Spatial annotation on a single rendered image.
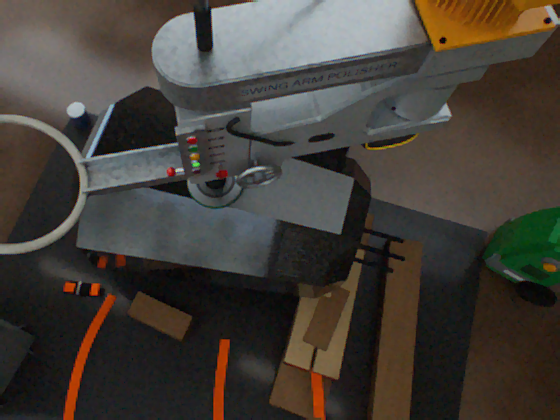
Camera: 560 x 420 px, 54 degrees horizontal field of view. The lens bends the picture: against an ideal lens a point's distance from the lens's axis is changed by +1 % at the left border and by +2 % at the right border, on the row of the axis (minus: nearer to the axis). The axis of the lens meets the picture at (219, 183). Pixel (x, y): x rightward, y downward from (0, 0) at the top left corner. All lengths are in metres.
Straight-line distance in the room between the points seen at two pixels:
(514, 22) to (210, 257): 1.32
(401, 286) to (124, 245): 1.38
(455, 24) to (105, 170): 1.15
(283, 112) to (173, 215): 0.75
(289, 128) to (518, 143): 2.12
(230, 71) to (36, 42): 2.54
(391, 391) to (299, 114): 1.56
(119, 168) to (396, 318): 1.57
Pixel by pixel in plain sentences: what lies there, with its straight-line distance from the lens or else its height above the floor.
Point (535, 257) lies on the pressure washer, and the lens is 2.85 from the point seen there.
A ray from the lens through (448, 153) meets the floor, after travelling 3.33.
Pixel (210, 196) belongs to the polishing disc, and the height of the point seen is 0.91.
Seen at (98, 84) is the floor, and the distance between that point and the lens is 3.43.
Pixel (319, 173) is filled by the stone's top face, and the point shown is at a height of 0.85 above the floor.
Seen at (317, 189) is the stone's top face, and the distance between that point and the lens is 2.12.
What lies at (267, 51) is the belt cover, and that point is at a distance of 1.33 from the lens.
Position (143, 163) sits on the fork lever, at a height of 1.10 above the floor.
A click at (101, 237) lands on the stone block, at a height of 0.66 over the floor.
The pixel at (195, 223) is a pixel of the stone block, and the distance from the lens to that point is 2.13.
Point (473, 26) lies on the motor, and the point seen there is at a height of 1.74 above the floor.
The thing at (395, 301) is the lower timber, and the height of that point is 0.12.
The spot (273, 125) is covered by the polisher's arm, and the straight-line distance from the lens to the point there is 1.57.
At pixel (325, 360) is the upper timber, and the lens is 2.59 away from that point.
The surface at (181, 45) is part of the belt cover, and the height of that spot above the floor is 1.72.
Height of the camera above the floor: 2.79
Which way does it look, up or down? 67 degrees down
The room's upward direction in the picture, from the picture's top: 4 degrees counter-clockwise
